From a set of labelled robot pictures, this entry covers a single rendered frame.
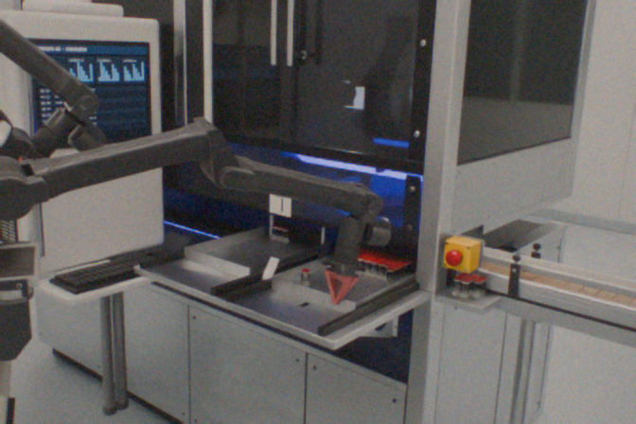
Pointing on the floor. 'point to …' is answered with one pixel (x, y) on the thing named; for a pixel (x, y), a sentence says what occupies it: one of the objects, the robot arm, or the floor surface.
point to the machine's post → (436, 203)
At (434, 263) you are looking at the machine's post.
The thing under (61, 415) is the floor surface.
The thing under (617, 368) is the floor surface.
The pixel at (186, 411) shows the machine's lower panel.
